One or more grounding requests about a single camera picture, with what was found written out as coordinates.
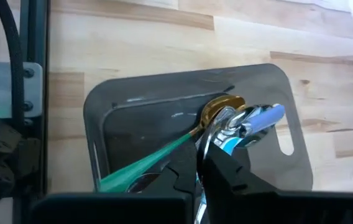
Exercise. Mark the black metal frame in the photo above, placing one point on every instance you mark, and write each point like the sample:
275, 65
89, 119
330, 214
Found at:
35, 93

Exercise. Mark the dark grey plastic bin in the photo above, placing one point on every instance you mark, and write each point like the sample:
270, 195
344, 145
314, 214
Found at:
145, 124

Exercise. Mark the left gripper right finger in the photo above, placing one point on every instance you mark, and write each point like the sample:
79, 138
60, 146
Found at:
226, 193

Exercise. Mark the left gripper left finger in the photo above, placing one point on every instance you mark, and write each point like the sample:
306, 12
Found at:
117, 208

